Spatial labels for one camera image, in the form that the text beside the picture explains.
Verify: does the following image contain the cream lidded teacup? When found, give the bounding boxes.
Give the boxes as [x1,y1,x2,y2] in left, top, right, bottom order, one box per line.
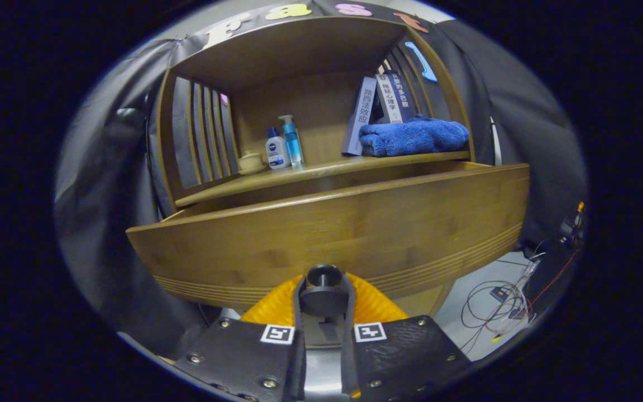
[237,150,267,176]

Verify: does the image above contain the black and orange device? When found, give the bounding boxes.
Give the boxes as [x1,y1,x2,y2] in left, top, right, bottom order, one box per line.
[559,201,586,249]

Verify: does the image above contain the white bottle with blue cap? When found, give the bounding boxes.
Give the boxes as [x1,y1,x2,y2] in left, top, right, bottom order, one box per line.
[265,127,291,170]

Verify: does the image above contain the blue pump bottle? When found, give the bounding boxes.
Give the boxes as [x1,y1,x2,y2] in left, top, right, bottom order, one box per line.
[278,114,305,166]

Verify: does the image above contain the wooden countertop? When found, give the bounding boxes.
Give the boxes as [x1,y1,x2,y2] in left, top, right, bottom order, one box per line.
[174,150,472,208]

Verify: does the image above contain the white spine book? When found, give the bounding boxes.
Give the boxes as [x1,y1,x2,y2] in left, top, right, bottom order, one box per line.
[375,74,405,125]

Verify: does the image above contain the grey book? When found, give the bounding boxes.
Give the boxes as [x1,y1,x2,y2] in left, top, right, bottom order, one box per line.
[342,76,378,156]

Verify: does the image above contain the blue towel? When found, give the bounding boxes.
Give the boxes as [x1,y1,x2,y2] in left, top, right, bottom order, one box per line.
[358,115,471,157]

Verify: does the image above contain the wooden cabinet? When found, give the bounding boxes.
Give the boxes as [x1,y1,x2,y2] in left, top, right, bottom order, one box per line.
[154,15,476,319]

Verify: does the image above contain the dark blue book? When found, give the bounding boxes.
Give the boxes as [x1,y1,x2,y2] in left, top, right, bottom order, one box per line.
[386,70,424,122]

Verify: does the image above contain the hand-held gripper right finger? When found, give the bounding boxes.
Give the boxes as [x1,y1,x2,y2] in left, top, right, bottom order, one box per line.
[340,272,474,399]

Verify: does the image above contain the wooden drawer with black knob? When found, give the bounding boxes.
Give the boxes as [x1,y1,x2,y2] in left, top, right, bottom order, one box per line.
[126,161,531,344]

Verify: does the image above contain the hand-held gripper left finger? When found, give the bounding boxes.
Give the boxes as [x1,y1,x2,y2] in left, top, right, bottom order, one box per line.
[172,274,308,402]

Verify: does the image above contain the tangled floor cables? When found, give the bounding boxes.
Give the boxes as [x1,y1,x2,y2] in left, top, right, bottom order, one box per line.
[458,246,579,352]

